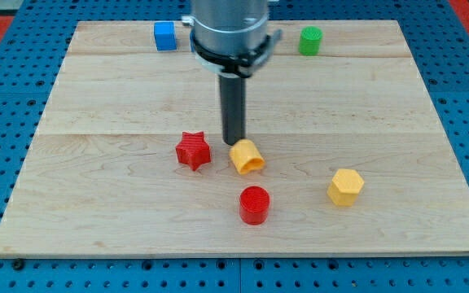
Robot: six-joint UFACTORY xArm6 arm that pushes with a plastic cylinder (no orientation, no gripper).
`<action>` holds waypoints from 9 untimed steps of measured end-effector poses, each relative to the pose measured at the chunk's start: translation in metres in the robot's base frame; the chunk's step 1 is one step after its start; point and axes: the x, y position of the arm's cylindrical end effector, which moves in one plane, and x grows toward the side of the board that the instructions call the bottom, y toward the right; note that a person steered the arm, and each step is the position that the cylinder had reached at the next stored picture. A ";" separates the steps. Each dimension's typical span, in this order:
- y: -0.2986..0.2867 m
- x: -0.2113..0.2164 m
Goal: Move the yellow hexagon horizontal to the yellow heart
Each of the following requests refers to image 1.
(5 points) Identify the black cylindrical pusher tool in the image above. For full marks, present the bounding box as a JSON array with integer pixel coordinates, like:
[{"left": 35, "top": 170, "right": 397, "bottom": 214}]
[{"left": 219, "top": 77, "right": 246, "bottom": 146}]

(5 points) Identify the green cylinder block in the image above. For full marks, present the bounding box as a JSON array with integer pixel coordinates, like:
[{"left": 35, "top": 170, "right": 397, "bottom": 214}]
[{"left": 298, "top": 26, "right": 323, "bottom": 56}]

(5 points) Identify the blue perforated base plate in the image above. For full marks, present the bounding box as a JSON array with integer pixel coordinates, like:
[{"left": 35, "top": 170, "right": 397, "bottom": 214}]
[{"left": 0, "top": 1, "right": 469, "bottom": 292}]

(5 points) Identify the yellow hexagon block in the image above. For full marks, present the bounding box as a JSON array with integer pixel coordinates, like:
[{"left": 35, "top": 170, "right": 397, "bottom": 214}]
[{"left": 327, "top": 168, "right": 365, "bottom": 207}]

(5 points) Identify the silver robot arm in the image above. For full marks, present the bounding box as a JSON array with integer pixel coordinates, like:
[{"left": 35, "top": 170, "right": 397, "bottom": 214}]
[{"left": 190, "top": 0, "right": 283, "bottom": 78}]

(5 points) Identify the red star block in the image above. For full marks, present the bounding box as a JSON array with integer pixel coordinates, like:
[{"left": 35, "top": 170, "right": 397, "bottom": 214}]
[{"left": 175, "top": 131, "right": 211, "bottom": 171}]

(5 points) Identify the blue cube block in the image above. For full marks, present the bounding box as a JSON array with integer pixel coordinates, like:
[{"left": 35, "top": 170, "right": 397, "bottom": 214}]
[{"left": 153, "top": 21, "right": 177, "bottom": 51}]

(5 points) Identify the wooden board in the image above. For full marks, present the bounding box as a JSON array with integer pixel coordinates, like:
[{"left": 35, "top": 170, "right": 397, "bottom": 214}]
[{"left": 0, "top": 20, "right": 469, "bottom": 259}]

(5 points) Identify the red cylinder block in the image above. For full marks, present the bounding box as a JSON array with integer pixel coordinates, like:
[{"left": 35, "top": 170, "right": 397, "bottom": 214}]
[{"left": 239, "top": 186, "right": 270, "bottom": 225}]

